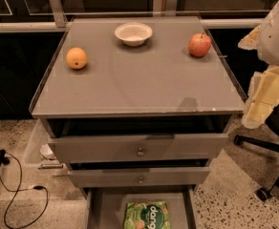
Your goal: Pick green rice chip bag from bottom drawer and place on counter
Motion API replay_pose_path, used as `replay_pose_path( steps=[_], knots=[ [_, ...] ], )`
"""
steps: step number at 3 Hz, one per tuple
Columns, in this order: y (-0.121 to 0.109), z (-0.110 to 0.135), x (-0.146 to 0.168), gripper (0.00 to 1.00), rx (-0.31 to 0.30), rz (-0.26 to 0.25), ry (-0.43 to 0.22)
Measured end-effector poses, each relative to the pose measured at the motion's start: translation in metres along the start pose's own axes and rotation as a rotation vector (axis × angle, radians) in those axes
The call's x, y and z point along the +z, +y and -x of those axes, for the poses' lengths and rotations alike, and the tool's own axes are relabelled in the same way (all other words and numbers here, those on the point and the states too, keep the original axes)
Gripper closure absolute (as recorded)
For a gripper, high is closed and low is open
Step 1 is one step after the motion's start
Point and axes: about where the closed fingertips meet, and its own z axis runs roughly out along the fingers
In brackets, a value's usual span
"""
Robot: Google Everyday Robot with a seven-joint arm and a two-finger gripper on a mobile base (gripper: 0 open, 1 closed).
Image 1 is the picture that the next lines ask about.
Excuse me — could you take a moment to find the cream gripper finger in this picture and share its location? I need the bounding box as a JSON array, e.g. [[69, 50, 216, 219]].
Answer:
[[238, 26, 260, 51], [242, 72, 272, 129]]

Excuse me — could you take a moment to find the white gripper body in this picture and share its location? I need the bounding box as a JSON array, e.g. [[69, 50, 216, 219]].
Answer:
[[257, 66, 279, 107]]

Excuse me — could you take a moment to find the green rice chip bag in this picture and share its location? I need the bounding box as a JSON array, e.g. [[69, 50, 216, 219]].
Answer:
[[123, 200, 171, 229]]

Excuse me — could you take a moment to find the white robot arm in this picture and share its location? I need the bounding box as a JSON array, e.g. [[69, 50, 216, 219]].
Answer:
[[238, 1, 279, 129]]

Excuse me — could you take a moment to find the grey top drawer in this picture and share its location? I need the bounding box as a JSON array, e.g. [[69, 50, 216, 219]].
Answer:
[[49, 134, 228, 163]]

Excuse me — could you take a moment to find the grey drawer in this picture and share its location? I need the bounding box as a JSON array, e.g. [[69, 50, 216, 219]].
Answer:
[[85, 186, 199, 229], [68, 167, 210, 188], [49, 134, 228, 163]]

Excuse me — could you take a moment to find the grey drawer cabinet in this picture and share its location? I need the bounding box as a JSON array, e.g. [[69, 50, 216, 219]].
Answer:
[[29, 15, 248, 229]]

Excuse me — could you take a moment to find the grey middle drawer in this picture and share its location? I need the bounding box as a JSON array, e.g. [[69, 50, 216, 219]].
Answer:
[[68, 167, 210, 188]]

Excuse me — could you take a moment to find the grey bottom drawer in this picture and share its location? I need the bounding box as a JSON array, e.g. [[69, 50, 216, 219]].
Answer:
[[85, 186, 199, 229]]

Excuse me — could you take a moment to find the red apple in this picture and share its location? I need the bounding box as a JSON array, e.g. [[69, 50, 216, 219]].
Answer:
[[188, 32, 211, 57]]

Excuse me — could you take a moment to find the white paper bowl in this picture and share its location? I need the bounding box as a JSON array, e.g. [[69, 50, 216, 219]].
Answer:
[[115, 22, 153, 47]]

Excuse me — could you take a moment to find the orange fruit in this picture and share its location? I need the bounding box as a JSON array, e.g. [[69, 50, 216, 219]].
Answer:
[[66, 48, 87, 70]]

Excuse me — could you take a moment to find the clear plastic storage bin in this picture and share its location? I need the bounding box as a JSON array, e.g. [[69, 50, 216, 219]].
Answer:
[[22, 120, 68, 177]]

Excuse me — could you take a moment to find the metal window bracket left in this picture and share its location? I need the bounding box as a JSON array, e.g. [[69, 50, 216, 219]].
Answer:
[[49, 0, 67, 28]]

